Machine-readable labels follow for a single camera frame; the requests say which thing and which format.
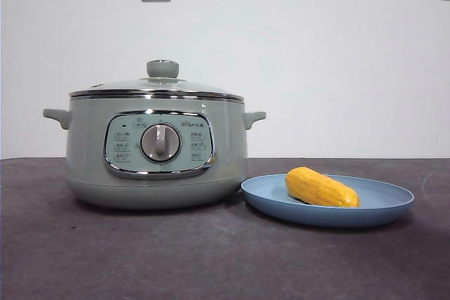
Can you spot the glass lid with green knob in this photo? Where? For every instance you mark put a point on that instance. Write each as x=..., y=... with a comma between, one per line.
x=162, y=68

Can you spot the yellow corn cob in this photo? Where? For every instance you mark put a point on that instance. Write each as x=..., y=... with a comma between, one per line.
x=321, y=187

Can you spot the blue round plate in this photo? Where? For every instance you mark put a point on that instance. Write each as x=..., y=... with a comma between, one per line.
x=327, y=215

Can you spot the pale green electric steamer pot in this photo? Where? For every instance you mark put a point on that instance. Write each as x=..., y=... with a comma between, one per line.
x=88, y=145

